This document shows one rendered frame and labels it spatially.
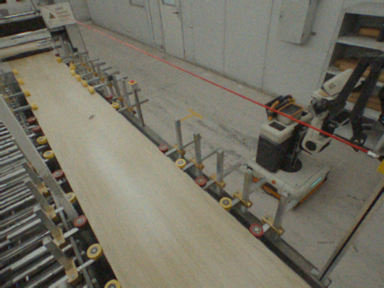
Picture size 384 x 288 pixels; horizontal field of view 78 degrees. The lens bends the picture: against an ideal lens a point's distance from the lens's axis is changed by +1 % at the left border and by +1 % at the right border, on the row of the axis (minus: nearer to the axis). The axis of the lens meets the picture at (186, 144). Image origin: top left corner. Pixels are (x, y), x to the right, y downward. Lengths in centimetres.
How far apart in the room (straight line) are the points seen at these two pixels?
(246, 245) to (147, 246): 56
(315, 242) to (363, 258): 37
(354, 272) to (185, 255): 163
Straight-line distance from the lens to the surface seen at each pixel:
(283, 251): 171
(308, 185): 270
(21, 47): 529
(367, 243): 285
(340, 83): 210
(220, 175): 174
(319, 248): 264
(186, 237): 147
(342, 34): 358
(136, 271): 144
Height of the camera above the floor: 218
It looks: 40 degrees down
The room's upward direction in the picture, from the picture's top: 6 degrees counter-clockwise
